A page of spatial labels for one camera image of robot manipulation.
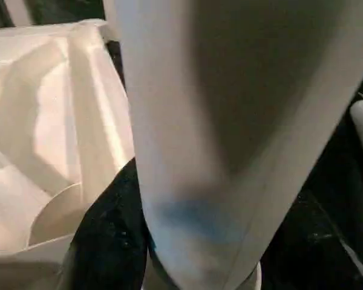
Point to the white plastic table top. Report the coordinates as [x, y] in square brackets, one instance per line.
[42, 121]

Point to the black plastic mat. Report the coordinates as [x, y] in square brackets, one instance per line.
[339, 163]

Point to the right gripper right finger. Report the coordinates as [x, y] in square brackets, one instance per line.
[314, 254]

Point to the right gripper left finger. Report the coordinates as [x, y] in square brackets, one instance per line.
[109, 241]

